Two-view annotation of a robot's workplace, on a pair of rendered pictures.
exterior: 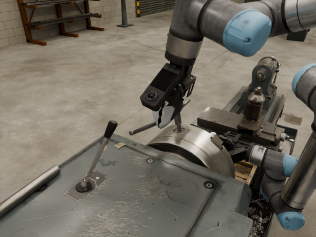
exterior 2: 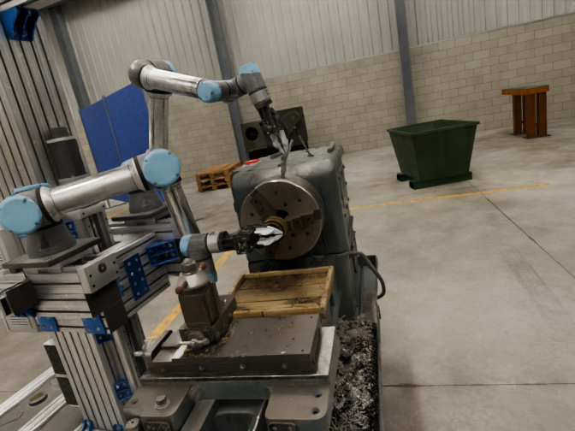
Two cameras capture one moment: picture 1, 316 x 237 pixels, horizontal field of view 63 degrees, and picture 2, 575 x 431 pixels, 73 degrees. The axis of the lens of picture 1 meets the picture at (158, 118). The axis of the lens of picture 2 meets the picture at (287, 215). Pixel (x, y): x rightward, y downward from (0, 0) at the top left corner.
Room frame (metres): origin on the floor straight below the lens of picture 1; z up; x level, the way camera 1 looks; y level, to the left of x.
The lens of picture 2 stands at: (2.08, -0.51, 1.48)
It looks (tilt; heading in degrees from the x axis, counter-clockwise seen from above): 15 degrees down; 163
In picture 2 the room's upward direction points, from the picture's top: 11 degrees counter-clockwise
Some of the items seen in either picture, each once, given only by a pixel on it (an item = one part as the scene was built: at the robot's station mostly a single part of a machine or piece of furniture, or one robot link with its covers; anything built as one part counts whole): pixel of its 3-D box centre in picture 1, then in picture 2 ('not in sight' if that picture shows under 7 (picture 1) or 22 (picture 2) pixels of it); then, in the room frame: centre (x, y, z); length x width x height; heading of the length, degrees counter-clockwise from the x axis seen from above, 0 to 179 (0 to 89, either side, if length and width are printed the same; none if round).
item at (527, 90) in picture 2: not in sight; (524, 110); (-4.51, 7.37, 0.50); 1.61 x 0.44 x 1.00; 148
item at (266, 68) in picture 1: (261, 81); not in sight; (1.70, -0.73, 1.01); 0.30 x 0.20 x 0.29; 148
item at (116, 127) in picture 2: not in sight; (121, 157); (-6.19, -1.00, 1.18); 4.12 x 0.80 x 2.35; 20
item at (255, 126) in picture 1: (250, 122); (210, 322); (1.14, -0.48, 0.99); 0.20 x 0.10 x 0.05; 148
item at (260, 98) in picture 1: (256, 96); (192, 277); (1.17, -0.49, 1.13); 0.08 x 0.08 x 0.03
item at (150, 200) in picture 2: not in sight; (143, 197); (0.20, -0.58, 1.21); 0.15 x 0.15 x 0.10
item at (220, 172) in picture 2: not in sight; (221, 176); (-7.53, 1.01, 0.22); 1.25 x 0.86 x 0.44; 151
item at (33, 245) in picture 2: not in sight; (48, 236); (0.58, -0.90, 1.21); 0.15 x 0.15 x 0.10
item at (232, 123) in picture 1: (239, 124); (232, 344); (1.20, -0.44, 0.95); 0.43 x 0.17 x 0.05; 58
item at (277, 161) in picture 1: (279, 163); (198, 245); (0.72, -0.43, 1.08); 0.11 x 0.08 x 0.09; 57
